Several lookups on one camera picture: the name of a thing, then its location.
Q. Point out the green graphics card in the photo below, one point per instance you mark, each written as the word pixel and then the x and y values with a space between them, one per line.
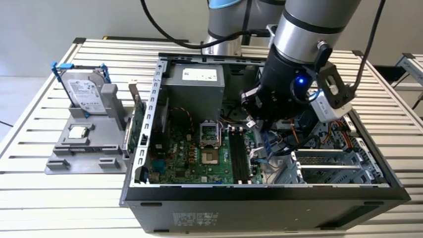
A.
pixel 139 116

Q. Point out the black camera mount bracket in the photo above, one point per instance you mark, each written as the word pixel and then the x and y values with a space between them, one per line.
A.
pixel 343 81

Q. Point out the silver CPU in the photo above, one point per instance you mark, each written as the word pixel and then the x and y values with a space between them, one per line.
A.
pixel 78 131

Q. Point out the grey power supply unit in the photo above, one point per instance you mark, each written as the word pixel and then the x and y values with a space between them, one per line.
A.
pixel 195 99

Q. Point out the silver disk bay cage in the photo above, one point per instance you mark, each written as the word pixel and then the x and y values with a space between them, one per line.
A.
pixel 327 161

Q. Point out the black PC case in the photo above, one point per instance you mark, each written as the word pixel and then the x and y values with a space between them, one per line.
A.
pixel 264 208

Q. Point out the green motherboard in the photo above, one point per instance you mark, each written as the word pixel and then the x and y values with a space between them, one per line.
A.
pixel 178 158

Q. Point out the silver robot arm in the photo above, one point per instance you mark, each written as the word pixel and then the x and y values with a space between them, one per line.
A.
pixel 307 29

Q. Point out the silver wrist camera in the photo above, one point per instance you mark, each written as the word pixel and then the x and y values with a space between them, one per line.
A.
pixel 330 111

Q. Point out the CPU socket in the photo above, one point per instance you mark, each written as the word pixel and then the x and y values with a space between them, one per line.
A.
pixel 210 156

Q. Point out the hard disk in blue carrier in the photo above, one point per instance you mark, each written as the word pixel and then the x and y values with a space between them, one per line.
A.
pixel 84 94

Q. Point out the grey parts rack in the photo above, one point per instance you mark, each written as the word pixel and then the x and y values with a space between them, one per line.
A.
pixel 102 138

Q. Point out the black RAM slot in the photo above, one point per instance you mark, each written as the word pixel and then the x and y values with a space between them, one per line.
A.
pixel 242 153
pixel 238 153
pixel 234 153

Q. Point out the aluminium side table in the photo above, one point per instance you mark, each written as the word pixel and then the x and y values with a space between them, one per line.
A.
pixel 410 62

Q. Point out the grey wrist-mounted box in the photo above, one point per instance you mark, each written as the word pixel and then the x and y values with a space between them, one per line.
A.
pixel 271 34

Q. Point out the black case fan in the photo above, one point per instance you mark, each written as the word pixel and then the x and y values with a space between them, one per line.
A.
pixel 162 124

